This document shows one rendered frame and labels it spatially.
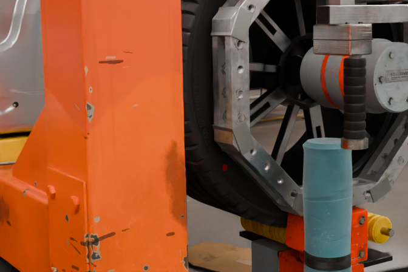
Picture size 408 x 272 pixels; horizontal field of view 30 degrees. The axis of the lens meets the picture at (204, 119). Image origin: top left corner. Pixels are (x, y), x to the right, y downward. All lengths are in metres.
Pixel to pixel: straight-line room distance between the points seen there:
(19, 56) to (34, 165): 0.31
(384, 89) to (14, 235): 0.71
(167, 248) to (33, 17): 0.63
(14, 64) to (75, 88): 0.49
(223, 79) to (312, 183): 0.25
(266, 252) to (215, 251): 1.47
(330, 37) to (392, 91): 0.21
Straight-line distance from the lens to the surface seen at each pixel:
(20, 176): 1.42
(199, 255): 3.11
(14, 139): 1.59
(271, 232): 1.72
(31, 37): 1.58
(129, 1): 1.09
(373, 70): 1.38
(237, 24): 1.35
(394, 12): 1.34
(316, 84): 1.48
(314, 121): 1.62
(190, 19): 1.40
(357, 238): 1.60
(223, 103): 1.40
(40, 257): 1.30
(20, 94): 1.58
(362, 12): 1.29
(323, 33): 1.27
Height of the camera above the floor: 0.96
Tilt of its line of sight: 8 degrees down
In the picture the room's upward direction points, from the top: 1 degrees counter-clockwise
